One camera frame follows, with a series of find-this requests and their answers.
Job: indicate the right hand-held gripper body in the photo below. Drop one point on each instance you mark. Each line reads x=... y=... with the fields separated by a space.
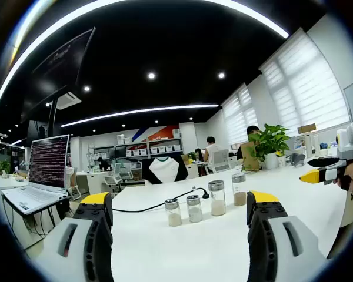
x=345 y=147

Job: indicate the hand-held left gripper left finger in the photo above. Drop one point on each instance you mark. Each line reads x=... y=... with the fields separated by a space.
x=76 y=258

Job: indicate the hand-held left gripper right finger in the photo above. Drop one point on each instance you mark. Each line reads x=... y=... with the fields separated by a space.
x=282 y=258

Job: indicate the tall seasoning bottle brown powder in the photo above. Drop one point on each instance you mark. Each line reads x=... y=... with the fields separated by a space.
x=239 y=198

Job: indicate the tall seasoning bottle pale powder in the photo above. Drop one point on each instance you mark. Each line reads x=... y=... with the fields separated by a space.
x=217 y=207

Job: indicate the short seasoning bottle white powder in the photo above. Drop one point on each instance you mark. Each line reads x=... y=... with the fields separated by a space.
x=195 y=216

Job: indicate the short seasoning bottle beige powder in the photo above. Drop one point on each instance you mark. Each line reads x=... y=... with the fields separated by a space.
x=174 y=218

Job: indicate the grey rounded device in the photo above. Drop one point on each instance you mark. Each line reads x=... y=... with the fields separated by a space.
x=298 y=160

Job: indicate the flat cardboard box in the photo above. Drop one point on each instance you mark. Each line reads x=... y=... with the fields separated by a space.
x=306 y=128

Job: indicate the small white plant pot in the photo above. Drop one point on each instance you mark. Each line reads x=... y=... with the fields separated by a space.
x=281 y=161

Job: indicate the green potted plant white pot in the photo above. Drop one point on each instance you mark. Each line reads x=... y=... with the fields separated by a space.
x=272 y=138

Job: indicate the grey office chair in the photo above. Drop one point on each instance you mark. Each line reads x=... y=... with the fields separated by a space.
x=76 y=188

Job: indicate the wide white window blind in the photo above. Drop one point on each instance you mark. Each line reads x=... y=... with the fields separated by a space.
x=306 y=85

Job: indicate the brown paper bag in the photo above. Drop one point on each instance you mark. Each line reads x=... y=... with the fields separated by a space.
x=248 y=155

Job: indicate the white office desk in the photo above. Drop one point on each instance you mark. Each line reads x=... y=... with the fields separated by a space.
x=91 y=182

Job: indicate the white office chair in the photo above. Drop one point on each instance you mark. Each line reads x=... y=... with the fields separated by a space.
x=111 y=176
x=222 y=160
x=126 y=171

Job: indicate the narrow white window blind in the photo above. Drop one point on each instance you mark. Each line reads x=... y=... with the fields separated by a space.
x=239 y=117

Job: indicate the white laptop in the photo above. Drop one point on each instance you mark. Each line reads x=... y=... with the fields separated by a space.
x=47 y=161

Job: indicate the green floor plant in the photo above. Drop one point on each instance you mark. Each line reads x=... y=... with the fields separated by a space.
x=4 y=166

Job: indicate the black and white shirt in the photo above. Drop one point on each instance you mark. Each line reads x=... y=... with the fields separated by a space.
x=164 y=170

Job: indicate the small green desk plant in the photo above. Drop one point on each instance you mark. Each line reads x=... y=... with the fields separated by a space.
x=192 y=155

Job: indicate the row of white storage boxes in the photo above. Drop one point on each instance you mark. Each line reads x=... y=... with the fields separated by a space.
x=153 y=149

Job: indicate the brown cardboard box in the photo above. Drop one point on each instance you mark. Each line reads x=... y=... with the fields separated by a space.
x=185 y=159

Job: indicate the grey metal shelf unit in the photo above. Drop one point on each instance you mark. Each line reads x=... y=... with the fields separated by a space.
x=148 y=141

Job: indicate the ceiling air conditioner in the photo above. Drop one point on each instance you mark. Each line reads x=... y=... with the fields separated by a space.
x=69 y=100

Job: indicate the white ceiling light strip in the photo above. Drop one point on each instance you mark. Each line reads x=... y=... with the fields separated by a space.
x=141 y=111
x=47 y=35

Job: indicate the round ceiling spotlights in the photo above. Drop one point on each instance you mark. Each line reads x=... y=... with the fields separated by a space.
x=151 y=75

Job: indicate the dark overhead panel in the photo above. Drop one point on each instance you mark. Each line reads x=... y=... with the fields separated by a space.
x=64 y=58

